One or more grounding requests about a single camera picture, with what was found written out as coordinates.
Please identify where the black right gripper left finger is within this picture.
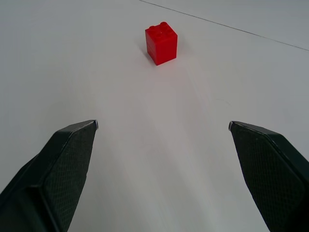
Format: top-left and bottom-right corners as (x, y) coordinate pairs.
(0, 119), (98, 232)

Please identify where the red toy brick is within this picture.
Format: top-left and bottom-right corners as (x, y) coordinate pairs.
(145, 21), (178, 66)

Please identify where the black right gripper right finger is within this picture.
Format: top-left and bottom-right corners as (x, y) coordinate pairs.
(228, 120), (309, 232)

